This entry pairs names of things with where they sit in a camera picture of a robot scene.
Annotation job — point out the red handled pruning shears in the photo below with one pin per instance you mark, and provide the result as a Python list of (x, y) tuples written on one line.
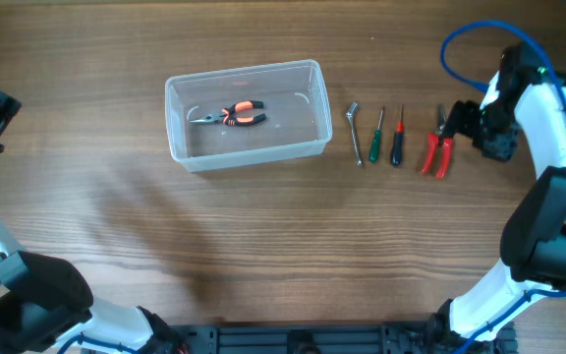
[(442, 137)]

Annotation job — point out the black red handled screwdriver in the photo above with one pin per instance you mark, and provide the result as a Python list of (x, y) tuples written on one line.
[(396, 150)]

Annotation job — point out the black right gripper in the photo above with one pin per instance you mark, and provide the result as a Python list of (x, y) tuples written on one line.
[(460, 121)]

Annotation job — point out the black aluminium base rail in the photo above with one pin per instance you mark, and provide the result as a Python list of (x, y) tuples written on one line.
[(406, 338)]

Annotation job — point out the orange black needle-nose pliers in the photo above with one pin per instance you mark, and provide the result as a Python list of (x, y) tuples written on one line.
[(229, 116)]

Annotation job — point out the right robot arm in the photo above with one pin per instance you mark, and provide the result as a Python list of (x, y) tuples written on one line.
[(525, 98)]

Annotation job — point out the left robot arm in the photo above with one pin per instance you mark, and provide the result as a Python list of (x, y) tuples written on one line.
[(46, 303)]

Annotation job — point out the clear plastic container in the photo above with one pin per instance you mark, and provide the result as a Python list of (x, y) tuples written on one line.
[(295, 101)]

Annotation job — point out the silver socket wrench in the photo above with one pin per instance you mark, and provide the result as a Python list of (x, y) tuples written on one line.
[(350, 115)]

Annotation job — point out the green handled screwdriver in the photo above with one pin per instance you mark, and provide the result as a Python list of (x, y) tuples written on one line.
[(374, 149)]

